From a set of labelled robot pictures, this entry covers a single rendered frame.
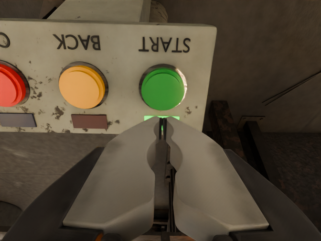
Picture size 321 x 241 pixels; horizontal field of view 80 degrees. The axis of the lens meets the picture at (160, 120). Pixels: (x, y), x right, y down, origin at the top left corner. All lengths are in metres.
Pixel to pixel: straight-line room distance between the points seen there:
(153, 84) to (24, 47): 0.12
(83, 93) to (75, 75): 0.02
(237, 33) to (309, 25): 0.26
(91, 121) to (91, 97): 0.03
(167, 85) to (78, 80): 0.08
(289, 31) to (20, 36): 0.88
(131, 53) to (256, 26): 0.74
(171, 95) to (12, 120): 0.17
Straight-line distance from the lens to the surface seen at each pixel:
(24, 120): 0.24
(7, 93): 0.23
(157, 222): 2.49
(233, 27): 0.85
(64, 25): 0.20
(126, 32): 0.18
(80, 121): 0.22
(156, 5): 0.73
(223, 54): 0.89
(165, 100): 0.18
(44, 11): 0.88
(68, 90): 0.20
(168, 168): 1.45
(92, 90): 0.19
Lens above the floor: 0.75
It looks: 42 degrees down
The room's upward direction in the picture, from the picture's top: 180 degrees counter-clockwise
